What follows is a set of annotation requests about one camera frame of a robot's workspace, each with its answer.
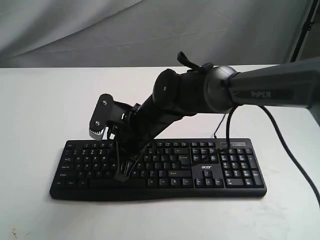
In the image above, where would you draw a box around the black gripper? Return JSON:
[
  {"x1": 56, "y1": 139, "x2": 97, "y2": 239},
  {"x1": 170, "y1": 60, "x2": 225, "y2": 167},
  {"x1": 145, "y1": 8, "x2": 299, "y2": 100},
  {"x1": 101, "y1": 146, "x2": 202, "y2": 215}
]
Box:
[{"x1": 113, "y1": 104, "x2": 180, "y2": 182}]

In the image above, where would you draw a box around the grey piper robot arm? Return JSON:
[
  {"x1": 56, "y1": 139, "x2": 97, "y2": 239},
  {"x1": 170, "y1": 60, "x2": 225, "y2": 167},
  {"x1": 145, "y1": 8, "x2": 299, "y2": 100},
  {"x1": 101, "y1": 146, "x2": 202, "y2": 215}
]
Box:
[{"x1": 115, "y1": 52, "x2": 320, "y2": 182}]

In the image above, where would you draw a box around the black acer keyboard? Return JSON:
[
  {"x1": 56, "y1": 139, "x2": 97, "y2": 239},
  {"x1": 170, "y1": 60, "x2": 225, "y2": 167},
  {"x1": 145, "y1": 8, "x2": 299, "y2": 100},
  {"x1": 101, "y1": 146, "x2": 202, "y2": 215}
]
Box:
[{"x1": 49, "y1": 138, "x2": 267, "y2": 202}]

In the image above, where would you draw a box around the white backdrop cloth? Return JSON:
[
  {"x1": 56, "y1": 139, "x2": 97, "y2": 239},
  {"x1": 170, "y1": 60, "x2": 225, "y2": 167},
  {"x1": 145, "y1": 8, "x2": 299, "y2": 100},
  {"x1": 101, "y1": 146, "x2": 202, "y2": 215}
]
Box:
[{"x1": 0, "y1": 0, "x2": 313, "y2": 68}]

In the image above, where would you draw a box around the black backdrop stand pole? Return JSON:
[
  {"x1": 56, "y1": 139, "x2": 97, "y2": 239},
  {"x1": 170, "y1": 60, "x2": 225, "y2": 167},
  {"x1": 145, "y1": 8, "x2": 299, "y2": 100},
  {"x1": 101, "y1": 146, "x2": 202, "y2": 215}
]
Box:
[{"x1": 290, "y1": 0, "x2": 320, "y2": 63}]

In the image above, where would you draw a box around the black keyboard usb cable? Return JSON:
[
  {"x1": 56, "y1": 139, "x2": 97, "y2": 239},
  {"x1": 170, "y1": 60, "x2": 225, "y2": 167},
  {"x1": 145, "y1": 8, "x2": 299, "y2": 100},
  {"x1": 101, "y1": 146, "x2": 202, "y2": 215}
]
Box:
[{"x1": 213, "y1": 116, "x2": 226, "y2": 139}]

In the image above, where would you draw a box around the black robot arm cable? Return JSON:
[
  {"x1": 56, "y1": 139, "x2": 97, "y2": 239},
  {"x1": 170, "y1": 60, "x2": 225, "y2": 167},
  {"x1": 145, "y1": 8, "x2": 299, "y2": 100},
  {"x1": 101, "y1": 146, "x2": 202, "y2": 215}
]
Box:
[{"x1": 219, "y1": 104, "x2": 320, "y2": 198}]

